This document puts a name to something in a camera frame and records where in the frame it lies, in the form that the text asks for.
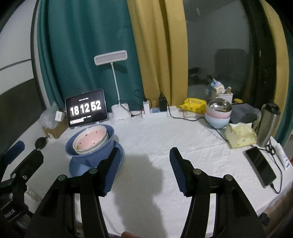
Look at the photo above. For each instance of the small white box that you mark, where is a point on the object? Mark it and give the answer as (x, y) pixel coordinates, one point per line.
(60, 116)

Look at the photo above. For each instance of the black smartphone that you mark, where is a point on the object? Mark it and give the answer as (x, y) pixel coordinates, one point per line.
(261, 167)

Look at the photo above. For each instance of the white tube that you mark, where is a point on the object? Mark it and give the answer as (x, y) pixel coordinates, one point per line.
(282, 156)

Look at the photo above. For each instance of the steel bowl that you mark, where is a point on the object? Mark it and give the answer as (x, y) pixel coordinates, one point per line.
(218, 105)

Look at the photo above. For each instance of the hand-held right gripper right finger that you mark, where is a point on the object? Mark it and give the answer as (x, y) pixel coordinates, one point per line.
(179, 171)

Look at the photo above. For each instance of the yellow tissue pack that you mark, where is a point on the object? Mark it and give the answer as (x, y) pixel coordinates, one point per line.
(240, 136)

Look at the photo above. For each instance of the black scissors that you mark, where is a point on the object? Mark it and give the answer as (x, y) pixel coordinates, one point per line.
(271, 147)

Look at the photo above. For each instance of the black charger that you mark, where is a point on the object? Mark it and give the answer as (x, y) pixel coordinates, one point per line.
(163, 103)

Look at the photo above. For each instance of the small yellow object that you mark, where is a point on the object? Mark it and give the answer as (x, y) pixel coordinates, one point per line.
(238, 100)

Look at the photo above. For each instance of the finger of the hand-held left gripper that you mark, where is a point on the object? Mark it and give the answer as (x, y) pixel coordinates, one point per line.
(28, 164)
(13, 151)

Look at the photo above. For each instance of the white tablecloth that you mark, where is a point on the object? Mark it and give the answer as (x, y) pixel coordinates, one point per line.
(194, 141)

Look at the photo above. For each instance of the yellow curtain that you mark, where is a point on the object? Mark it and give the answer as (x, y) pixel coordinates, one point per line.
(275, 45)
(158, 45)

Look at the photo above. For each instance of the white container with snacks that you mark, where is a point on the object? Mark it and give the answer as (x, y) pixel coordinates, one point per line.
(225, 96)

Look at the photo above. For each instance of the white bowl with pink inside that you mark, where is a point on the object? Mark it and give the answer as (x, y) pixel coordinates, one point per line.
(89, 139)

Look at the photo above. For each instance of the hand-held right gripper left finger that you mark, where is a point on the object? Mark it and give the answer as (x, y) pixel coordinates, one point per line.
(112, 169)

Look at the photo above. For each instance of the grey cloth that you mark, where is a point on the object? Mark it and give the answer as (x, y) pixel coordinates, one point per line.
(246, 113)

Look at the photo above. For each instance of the large blue bowl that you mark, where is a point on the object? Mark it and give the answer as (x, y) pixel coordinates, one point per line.
(91, 158)

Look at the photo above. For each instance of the tablet showing clock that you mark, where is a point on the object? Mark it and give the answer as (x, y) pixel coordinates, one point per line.
(84, 107)

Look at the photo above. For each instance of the steel thermos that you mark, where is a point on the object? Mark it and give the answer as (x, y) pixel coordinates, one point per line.
(266, 125)

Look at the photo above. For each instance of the clear plastic bag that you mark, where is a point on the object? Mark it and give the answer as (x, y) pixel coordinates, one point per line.
(47, 116)

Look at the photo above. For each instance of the pale blue bowl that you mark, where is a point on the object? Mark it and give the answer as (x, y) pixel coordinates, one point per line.
(217, 122)

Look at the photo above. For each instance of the white power strip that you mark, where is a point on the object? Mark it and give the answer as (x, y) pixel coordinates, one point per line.
(160, 113)

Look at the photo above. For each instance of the cardboard box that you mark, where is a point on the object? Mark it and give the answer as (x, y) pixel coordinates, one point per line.
(55, 132)

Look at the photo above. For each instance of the cream bowl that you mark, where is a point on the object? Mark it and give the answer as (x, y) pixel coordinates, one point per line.
(97, 148)

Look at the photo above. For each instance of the white desk lamp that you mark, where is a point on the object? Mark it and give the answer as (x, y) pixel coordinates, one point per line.
(121, 114)

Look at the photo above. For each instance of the yellow wet wipes pack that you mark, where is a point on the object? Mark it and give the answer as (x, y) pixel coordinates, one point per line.
(193, 105)

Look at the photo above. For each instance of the white charger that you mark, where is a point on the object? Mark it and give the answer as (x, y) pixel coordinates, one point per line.
(147, 106)

